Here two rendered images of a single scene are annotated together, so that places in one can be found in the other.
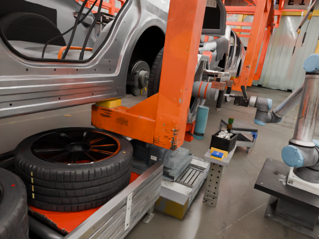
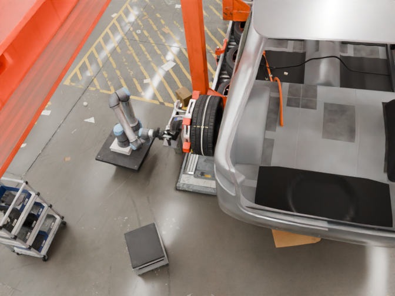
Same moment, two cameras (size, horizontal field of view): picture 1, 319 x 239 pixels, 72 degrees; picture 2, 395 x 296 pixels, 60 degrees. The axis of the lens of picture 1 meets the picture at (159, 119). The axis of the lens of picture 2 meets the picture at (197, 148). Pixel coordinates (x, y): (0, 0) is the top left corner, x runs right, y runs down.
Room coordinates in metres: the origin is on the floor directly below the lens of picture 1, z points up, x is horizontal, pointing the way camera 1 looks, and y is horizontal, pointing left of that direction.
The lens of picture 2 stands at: (4.20, -0.46, 3.74)
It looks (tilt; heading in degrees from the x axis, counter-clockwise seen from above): 55 degrees down; 175
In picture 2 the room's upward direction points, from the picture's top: 9 degrees counter-clockwise
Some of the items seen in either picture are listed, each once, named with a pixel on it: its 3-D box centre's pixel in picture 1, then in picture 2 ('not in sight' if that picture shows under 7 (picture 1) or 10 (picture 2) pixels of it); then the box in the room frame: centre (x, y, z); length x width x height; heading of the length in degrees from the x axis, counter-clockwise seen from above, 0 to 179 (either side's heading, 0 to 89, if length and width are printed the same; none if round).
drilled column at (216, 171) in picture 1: (214, 179); (177, 141); (1.54, -0.49, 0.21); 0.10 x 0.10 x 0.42; 66
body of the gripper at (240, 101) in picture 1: (241, 100); (158, 134); (1.85, -0.66, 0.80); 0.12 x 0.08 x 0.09; 66
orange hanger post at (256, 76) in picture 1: (256, 52); not in sight; (10.88, -4.10, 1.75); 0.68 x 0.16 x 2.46; 66
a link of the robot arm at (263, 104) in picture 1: (263, 104); (144, 133); (1.78, -0.82, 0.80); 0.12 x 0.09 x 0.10; 66
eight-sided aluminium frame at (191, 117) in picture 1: (196, 88); (193, 124); (1.84, -0.27, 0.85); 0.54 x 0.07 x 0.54; 156
